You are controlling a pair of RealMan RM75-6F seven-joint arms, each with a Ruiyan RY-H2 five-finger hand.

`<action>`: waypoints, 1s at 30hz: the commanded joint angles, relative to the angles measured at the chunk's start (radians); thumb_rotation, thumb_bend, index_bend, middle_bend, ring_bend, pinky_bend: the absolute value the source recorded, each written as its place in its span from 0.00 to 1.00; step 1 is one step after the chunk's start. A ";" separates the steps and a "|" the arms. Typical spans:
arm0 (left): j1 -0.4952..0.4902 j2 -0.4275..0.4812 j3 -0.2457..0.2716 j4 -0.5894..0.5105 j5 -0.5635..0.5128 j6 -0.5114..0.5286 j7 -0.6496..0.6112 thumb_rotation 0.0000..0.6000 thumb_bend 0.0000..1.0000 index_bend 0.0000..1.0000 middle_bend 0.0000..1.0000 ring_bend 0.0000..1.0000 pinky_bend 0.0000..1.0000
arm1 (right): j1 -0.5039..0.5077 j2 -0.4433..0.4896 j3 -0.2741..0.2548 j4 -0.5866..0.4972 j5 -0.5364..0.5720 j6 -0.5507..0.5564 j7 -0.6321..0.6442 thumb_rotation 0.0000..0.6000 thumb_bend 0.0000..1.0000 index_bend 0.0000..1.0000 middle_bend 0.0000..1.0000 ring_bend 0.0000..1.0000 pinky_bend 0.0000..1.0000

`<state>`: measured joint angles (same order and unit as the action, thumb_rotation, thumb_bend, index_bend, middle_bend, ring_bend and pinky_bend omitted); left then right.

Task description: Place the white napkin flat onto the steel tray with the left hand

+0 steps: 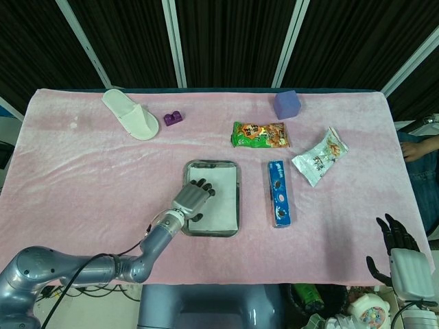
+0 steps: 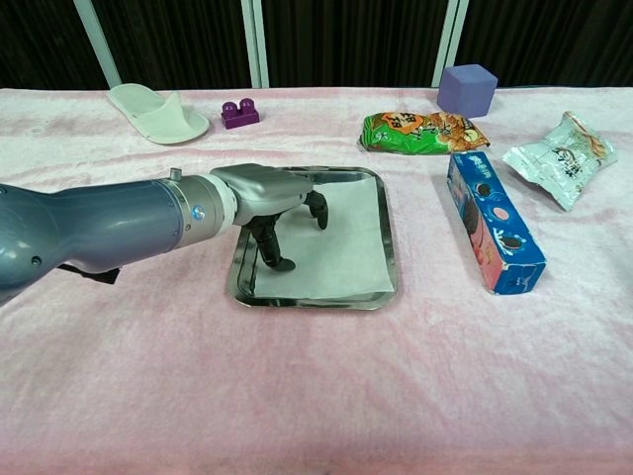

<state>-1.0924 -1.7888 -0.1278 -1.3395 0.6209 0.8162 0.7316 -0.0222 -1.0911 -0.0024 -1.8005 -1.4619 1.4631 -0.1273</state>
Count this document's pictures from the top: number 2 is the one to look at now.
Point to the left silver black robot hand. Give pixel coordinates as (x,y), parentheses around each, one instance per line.
(267,190)

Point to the white paper sheet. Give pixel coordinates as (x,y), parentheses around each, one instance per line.
(346,247)

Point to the silver metal tray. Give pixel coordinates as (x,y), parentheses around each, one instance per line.
(321,305)

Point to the purple toy brick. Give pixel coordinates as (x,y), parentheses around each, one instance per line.
(240,116)

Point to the white slipper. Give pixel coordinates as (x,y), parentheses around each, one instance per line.
(163,119)

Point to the green orange snack bag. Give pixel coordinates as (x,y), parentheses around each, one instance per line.
(420,133)

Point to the pink fleece table cloth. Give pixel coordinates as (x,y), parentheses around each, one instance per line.
(148,371)

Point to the purple foam cube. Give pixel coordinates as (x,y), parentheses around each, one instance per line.
(465,91)

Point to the blue cookie box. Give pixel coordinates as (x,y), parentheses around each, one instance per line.
(494,222)

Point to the white snack bag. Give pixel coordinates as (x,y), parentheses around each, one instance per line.
(559,158)

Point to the white frame post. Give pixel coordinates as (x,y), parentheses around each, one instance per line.
(256,44)
(99,44)
(450,44)

